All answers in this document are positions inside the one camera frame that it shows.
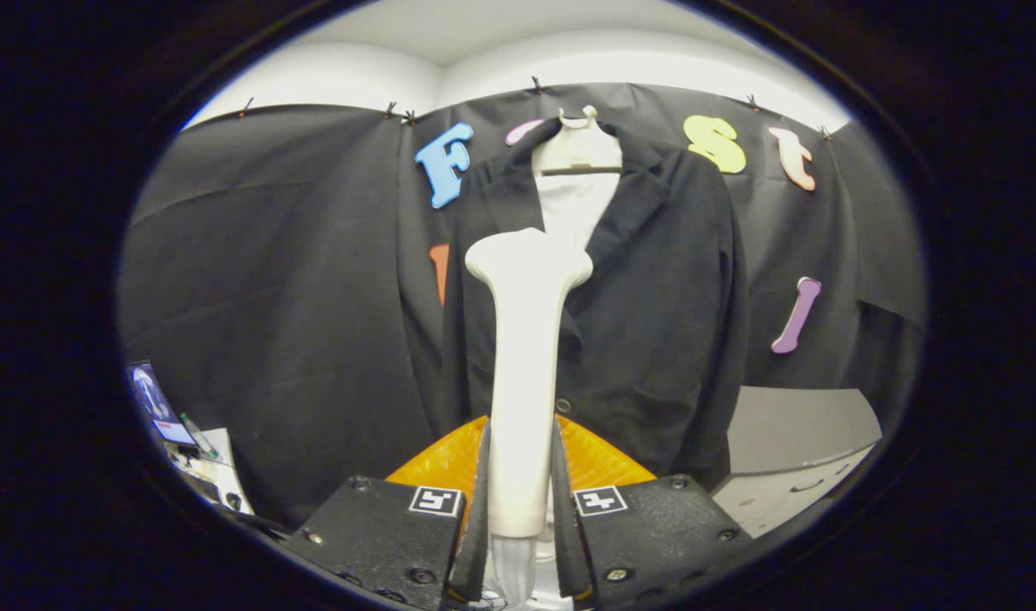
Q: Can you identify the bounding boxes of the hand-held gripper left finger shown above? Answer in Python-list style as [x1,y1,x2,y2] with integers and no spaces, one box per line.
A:
[280,414,491,611]

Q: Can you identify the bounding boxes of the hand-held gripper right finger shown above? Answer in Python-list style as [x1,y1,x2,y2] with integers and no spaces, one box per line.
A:
[552,414,752,611]

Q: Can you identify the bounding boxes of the white garment steamer head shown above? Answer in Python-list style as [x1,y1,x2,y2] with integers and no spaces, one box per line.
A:
[465,227,594,540]

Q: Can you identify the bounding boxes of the black suit jacket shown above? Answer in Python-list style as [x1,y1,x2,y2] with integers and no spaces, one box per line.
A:
[440,117,749,493]

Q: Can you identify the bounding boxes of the white shirt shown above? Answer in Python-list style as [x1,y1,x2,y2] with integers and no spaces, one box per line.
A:
[535,172,622,251]

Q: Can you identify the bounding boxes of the white clothes hanger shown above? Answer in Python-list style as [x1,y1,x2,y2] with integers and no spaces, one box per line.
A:
[531,105,624,177]

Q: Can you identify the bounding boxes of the grey cabinet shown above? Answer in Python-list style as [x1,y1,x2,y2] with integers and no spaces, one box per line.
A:
[711,386,883,538]

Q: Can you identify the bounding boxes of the black backdrop cloth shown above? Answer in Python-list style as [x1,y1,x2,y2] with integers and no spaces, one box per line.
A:
[117,81,927,531]

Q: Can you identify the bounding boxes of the laptop screen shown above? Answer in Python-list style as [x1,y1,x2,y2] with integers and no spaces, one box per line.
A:
[129,362,199,447]

